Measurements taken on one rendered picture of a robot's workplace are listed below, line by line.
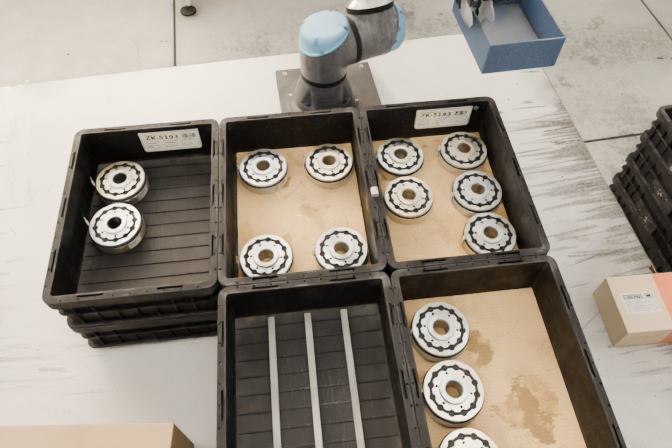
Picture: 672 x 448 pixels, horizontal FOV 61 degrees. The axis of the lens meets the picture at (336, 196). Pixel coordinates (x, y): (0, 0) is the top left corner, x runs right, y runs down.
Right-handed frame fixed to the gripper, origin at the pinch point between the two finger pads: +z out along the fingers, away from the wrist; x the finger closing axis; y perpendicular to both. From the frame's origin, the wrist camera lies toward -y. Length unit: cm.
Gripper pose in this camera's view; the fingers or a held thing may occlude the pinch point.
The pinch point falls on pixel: (472, 18)
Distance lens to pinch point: 118.4
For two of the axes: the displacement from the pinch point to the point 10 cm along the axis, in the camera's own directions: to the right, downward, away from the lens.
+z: 0.9, 5.6, 8.2
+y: 1.4, 8.1, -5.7
